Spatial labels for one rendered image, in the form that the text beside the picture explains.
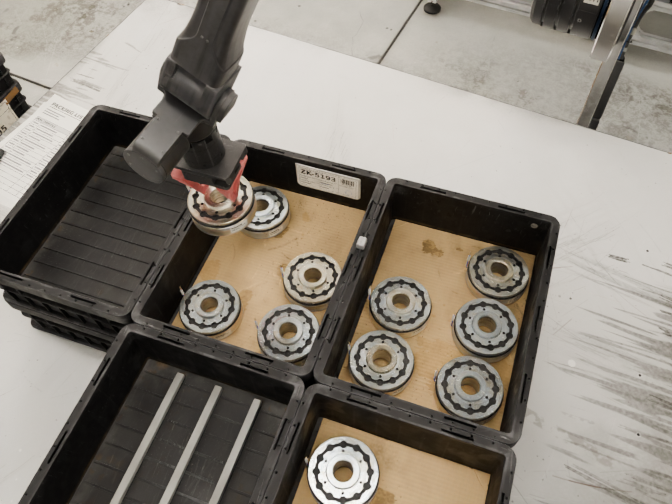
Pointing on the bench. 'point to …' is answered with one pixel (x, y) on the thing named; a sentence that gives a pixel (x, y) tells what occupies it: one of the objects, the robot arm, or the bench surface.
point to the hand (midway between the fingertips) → (219, 191)
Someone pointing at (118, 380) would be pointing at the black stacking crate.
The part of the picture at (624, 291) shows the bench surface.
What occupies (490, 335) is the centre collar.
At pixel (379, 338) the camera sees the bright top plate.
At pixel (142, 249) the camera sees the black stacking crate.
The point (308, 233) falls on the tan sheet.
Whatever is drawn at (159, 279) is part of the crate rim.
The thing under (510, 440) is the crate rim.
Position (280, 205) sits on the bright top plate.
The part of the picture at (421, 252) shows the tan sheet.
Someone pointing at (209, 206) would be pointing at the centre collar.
